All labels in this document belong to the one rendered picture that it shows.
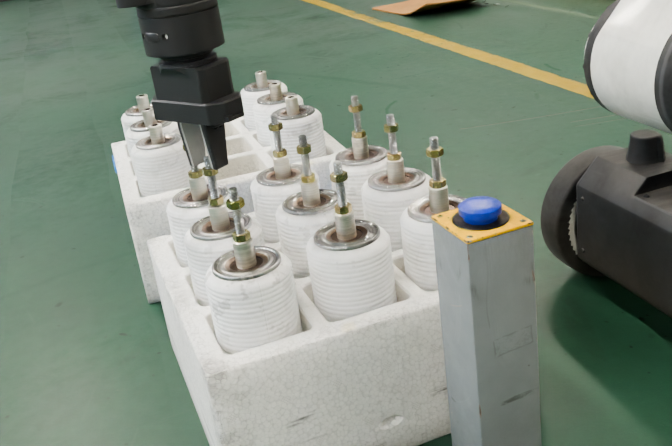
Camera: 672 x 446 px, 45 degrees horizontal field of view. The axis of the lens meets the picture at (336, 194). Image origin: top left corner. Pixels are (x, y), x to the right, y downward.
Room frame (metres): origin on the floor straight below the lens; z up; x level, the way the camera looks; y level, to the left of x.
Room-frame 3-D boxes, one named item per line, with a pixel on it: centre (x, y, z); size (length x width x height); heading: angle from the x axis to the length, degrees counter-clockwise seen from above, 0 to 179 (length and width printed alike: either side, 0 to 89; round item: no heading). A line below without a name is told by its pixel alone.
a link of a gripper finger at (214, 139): (0.89, 0.13, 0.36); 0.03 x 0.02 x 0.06; 140
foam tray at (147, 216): (1.44, 0.20, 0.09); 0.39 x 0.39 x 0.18; 15
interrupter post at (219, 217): (0.90, 0.14, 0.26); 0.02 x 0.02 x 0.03
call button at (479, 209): (0.69, -0.13, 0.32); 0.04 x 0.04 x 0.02
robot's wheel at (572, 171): (1.12, -0.40, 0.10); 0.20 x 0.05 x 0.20; 107
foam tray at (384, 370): (0.94, 0.03, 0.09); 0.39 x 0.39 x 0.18; 18
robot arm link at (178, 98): (0.90, 0.14, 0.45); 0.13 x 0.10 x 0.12; 50
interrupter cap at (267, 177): (1.05, 0.07, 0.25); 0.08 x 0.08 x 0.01
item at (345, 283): (0.83, -0.01, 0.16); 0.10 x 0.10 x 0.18
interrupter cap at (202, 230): (0.90, 0.14, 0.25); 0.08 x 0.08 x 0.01
